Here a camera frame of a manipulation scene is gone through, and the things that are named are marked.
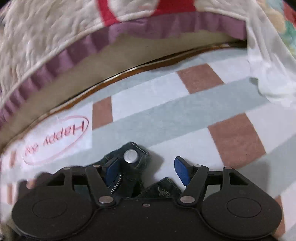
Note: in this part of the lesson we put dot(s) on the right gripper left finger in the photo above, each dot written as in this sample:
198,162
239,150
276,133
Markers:
99,178

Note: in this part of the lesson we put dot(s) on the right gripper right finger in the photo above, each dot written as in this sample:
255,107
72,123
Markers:
194,179

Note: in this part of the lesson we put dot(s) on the dark blue denim jeans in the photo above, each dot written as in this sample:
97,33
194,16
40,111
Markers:
122,172

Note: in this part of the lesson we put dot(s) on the checkered pink grey blanket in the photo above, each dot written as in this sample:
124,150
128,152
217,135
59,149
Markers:
206,109

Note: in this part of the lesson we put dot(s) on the beige mattress side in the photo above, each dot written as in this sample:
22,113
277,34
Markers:
84,68

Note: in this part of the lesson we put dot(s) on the white cloth garment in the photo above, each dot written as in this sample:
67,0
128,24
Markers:
270,60

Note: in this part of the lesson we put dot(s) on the white quilted strawberry bedspread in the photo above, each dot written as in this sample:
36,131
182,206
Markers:
33,32

